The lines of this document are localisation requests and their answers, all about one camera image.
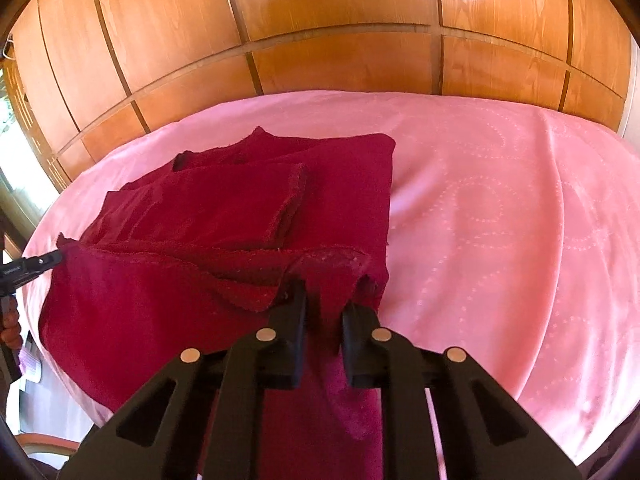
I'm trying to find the window with lace curtain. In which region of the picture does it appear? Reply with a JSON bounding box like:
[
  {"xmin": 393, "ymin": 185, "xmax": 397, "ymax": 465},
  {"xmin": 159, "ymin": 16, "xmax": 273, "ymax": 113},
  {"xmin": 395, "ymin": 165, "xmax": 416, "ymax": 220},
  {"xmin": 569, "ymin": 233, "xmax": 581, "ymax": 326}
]
[{"xmin": 0, "ymin": 73, "xmax": 58, "ymax": 240}]

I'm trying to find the pink bed sheet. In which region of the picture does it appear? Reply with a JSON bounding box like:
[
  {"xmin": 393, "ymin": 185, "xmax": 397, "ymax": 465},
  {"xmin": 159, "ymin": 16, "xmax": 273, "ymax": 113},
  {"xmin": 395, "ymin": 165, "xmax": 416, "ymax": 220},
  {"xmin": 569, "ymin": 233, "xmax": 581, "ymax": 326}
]
[{"xmin": 26, "ymin": 91, "xmax": 639, "ymax": 463}]

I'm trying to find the wooden wardrobe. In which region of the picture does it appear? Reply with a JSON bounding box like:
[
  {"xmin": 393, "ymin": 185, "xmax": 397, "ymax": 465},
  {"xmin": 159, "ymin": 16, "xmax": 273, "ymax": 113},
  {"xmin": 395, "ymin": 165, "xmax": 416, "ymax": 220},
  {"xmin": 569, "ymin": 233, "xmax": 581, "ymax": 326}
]
[{"xmin": 1, "ymin": 0, "xmax": 639, "ymax": 188}]

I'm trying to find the dark red garment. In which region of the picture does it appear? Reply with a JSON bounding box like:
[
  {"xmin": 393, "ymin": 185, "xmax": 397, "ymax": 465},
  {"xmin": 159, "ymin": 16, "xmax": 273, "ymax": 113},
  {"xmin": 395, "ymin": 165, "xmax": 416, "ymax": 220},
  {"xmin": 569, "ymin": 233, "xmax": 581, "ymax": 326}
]
[{"xmin": 39, "ymin": 129, "xmax": 395, "ymax": 479}]

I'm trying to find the person's left hand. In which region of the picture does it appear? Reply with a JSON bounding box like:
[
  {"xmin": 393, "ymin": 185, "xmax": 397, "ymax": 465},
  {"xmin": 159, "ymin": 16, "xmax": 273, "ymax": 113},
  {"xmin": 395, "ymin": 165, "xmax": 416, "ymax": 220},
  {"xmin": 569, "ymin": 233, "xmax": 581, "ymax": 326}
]
[{"xmin": 1, "ymin": 306, "xmax": 23, "ymax": 351}]

